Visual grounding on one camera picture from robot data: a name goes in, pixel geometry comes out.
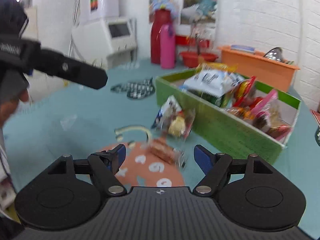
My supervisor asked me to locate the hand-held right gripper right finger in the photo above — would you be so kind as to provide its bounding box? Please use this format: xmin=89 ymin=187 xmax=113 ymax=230
xmin=193 ymin=144 xmax=288 ymax=196

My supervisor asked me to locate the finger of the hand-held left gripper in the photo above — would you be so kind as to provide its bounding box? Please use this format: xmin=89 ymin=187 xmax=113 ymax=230
xmin=32 ymin=48 xmax=109 ymax=90

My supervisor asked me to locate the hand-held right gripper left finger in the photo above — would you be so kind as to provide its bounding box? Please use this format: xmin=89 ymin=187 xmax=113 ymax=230
xmin=32 ymin=144 xmax=127 ymax=196

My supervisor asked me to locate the green cardboard box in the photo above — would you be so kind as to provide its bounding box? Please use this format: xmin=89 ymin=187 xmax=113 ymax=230
xmin=155 ymin=68 xmax=302 ymax=165

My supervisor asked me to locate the clear brown pastry packet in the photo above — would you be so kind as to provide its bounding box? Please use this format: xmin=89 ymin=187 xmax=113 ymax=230
xmin=147 ymin=137 xmax=187 ymax=168

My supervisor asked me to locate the small blue white snack packet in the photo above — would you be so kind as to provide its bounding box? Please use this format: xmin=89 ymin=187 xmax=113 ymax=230
xmin=151 ymin=94 xmax=196 ymax=141

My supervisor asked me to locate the green and white snack packet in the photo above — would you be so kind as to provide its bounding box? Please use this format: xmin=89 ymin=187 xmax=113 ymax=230
xmin=183 ymin=66 xmax=245 ymax=106

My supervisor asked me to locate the pink-edged brown snack packet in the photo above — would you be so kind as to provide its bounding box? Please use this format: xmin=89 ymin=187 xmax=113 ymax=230
xmin=249 ymin=89 xmax=278 ymax=131

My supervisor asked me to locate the large red chip packet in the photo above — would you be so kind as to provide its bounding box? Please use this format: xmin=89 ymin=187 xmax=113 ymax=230
xmin=233 ymin=76 xmax=257 ymax=107

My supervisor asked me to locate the shiny gold snack packet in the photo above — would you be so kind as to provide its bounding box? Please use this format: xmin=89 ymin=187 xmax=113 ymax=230
xmin=197 ymin=63 xmax=238 ymax=75

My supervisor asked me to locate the person's left hand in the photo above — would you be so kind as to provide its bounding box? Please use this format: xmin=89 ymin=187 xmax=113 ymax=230
xmin=0 ymin=89 xmax=30 ymax=128

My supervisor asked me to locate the white appliance with screen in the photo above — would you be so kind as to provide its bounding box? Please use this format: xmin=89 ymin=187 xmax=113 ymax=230
xmin=71 ymin=17 xmax=138 ymax=70

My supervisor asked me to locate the teal printed tablecloth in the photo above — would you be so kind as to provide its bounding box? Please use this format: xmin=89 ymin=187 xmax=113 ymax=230
xmin=2 ymin=57 xmax=320 ymax=232

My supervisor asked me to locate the red thermos jug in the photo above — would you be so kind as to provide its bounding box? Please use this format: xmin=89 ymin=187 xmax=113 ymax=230
xmin=150 ymin=8 xmax=173 ymax=64

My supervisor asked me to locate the pink bottle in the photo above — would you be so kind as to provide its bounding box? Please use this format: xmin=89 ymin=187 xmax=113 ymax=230
xmin=160 ymin=23 xmax=176 ymax=69

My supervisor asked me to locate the red plastic bowl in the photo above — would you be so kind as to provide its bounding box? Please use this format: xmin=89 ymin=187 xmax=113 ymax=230
xmin=179 ymin=51 xmax=219 ymax=68

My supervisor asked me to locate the orange plastic basin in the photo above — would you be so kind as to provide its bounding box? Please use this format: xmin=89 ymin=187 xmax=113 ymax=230
xmin=218 ymin=45 xmax=300 ymax=93

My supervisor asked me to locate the blue plate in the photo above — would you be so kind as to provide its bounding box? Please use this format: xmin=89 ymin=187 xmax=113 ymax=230
xmin=230 ymin=44 xmax=256 ymax=54

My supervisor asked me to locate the glass pitcher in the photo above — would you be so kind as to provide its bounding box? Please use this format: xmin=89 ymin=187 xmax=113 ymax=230
xmin=186 ymin=22 xmax=213 ymax=54

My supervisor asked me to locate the steel bowl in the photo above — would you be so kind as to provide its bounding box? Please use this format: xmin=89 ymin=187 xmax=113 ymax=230
xmin=263 ymin=47 xmax=286 ymax=62

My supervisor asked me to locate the white wall water purifier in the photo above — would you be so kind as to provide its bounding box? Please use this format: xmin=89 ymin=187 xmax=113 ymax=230
xmin=74 ymin=0 xmax=120 ymax=26

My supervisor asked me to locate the wall poster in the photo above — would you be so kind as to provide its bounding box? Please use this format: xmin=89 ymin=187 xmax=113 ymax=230
xmin=149 ymin=0 xmax=218 ymax=30

